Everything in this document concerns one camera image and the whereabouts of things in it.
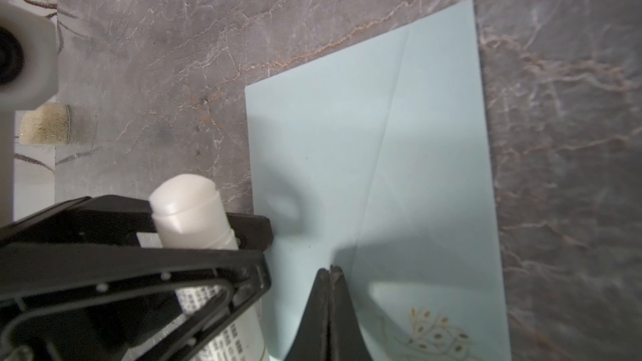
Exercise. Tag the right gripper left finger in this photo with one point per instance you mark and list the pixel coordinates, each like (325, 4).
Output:
(311, 342)

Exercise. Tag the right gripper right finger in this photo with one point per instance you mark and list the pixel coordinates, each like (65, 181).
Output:
(345, 339)

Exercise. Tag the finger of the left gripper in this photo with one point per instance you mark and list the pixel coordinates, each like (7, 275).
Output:
(114, 221)
(42, 282)

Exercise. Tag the white glue stick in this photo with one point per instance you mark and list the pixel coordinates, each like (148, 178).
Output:
(188, 213)

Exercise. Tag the light green envelope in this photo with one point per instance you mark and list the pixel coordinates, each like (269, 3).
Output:
(376, 159)

